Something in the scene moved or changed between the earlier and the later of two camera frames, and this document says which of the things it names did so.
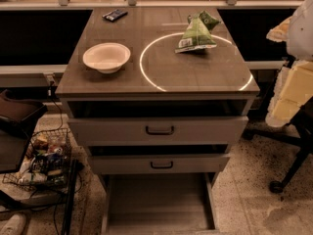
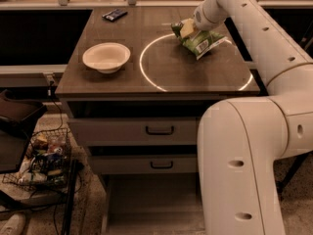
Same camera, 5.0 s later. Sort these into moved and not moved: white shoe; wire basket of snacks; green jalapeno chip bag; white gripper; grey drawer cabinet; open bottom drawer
Moved: green jalapeno chip bag; white gripper
Not moved: white shoe; grey drawer cabinet; wire basket of snacks; open bottom drawer
